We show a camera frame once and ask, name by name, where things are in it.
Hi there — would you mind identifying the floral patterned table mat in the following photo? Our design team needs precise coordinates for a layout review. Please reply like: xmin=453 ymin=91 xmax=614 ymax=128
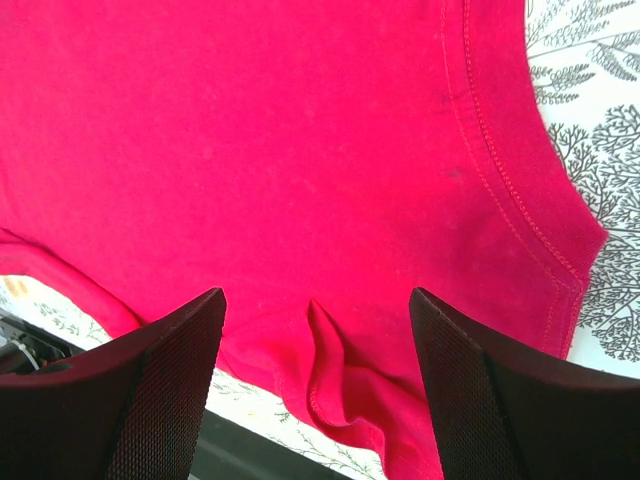
xmin=0 ymin=0 xmax=640 ymax=480

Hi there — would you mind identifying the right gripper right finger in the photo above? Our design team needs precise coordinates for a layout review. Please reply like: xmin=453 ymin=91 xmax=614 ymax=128
xmin=409 ymin=288 xmax=639 ymax=479

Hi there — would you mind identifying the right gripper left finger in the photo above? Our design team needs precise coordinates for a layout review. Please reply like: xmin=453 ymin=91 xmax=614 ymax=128
xmin=1 ymin=288 xmax=226 ymax=479

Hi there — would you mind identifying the red t shirt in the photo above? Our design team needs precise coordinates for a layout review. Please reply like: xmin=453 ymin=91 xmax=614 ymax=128
xmin=0 ymin=0 xmax=609 ymax=480

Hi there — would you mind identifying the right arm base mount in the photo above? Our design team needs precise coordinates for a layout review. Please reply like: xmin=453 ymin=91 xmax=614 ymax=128
xmin=1 ymin=310 xmax=83 ymax=375

